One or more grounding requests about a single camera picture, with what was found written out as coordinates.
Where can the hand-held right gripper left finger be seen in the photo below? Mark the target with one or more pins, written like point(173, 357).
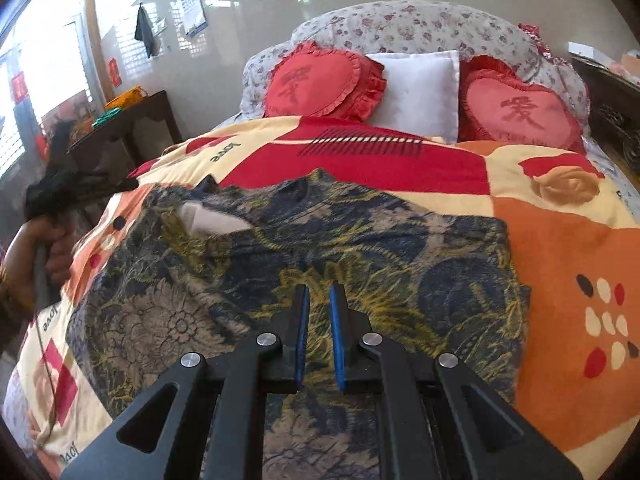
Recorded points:
point(301, 340)

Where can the wall calendar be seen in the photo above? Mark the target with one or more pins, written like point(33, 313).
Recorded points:
point(190, 2)

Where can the printed blanket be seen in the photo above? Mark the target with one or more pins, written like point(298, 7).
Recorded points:
point(550, 240)

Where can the dark wooden headboard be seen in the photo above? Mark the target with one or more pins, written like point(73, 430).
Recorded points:
point(610, 115)

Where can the person's left forearm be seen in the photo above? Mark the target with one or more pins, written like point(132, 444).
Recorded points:
point(12, 305)

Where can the green bundle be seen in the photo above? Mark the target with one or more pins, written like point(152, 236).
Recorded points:
point(107, 117)

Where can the person's left hand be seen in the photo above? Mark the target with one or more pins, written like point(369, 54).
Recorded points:
point(50, 245)

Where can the red ruffled cushion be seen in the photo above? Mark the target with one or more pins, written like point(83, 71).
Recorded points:
point(532, 37)

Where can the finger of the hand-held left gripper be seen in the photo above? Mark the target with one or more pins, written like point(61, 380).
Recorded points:
point(117, 183)

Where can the red window sticker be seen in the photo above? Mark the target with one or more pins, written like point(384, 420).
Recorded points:
point(20, 86)

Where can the dark wooden nightstand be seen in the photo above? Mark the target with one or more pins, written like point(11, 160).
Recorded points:
point(145, 130)

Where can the white pillow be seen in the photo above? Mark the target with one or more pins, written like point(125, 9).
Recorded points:
point(415, 90)

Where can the red heart pillow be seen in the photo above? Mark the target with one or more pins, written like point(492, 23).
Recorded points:
point(320, 80)
point(520, 110)

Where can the dark hanging cloth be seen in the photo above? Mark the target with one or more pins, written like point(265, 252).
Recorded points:
point(146, 30)

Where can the floral quilt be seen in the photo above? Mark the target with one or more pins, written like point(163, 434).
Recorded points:
point(400, 25)

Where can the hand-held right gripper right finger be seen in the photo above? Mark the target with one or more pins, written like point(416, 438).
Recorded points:
point(338, 340)

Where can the dark floral shirt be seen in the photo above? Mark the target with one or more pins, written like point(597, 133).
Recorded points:
point(400, 240)

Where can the window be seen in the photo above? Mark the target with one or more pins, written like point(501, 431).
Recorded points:
point(45, 60)

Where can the red wall sticker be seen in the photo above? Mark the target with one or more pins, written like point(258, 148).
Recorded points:
point(113, 71)

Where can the white flat box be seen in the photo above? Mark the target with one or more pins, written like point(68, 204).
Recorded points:
point(586, 52)

